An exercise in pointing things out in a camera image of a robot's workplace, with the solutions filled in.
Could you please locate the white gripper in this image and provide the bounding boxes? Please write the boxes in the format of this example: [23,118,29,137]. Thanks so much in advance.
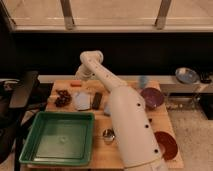
[75,64,93,81]

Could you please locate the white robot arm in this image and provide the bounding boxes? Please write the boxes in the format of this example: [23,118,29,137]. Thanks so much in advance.
[76,50,169,171]

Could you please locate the blue small cup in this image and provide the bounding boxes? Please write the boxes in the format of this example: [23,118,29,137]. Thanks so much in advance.
[139,75,148,88]

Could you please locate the metal measuring cup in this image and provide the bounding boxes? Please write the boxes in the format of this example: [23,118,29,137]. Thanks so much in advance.
[102,129,115,144]

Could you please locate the light blue sponge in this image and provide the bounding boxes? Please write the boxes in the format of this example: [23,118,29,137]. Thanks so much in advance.
[73,92,90,111]

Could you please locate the black rectangular block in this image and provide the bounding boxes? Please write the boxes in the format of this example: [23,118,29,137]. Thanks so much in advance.
[92,92,102,110]

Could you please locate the purple bowl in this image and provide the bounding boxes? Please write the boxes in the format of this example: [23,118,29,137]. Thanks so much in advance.
[141,87,164,109]

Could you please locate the black chair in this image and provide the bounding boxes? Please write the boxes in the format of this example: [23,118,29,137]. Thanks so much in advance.
[0,70,48,171]

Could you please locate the green plastic tray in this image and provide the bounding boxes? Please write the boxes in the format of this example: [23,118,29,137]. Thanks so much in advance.
[19,112,95,166]

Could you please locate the grey blue plate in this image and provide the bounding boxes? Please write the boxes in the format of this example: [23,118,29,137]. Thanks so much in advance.
[175,67,198,84]

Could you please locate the red bowl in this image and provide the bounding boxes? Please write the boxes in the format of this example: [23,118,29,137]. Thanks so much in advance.
[155,131,178,161]

